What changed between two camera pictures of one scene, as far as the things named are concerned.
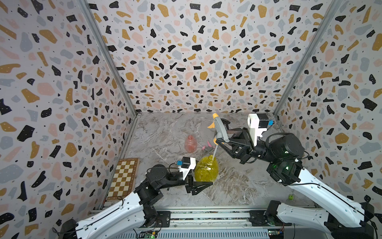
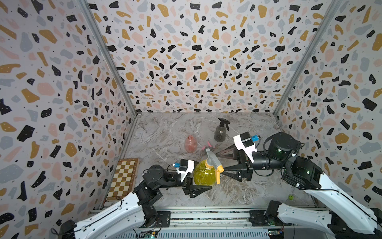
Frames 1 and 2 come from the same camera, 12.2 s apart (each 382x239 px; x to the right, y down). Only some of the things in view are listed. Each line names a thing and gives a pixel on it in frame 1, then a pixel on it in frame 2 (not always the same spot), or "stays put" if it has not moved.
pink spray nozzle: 209,146 stays put
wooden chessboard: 124,181 stays put
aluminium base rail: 221,224 stays put
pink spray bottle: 190,144 stays put
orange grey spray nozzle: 221,136 → 212,162
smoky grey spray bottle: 226,122 → 220,134
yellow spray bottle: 207,169 stays put
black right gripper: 245,146 → 246,168
